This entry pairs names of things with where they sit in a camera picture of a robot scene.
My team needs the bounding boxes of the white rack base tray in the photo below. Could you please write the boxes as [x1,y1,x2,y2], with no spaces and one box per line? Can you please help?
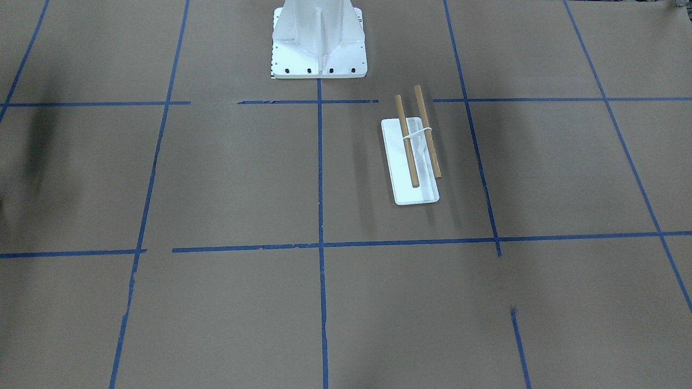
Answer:
[381,117,440,206]

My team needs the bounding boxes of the wooden rack rod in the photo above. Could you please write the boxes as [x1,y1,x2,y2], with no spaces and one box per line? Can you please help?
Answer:
[395,94,420,188]
[414,84,442,179]

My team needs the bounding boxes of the white rack crossbar support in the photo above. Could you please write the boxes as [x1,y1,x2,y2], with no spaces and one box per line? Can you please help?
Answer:
[403,126,432,158]

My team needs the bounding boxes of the white camera stand base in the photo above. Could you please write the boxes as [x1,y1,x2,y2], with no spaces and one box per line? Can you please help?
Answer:
[270,1,368,79]

